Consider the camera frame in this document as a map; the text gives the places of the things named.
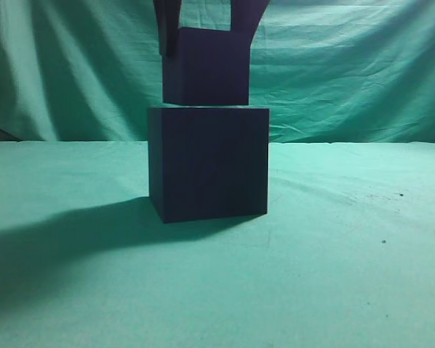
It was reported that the green cloth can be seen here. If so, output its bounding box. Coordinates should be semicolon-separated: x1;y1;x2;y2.
0;1;435;347

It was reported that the purple cube block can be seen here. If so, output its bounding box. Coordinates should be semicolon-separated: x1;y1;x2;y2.
162;27;252;107

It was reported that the large dark purple groove box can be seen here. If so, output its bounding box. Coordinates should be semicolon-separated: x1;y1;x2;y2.
147;107;270;223

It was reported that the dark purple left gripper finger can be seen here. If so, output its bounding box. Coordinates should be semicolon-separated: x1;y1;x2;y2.
231;0;265;45

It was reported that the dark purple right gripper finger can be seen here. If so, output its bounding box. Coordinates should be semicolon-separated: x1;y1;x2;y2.
153;0;182;57

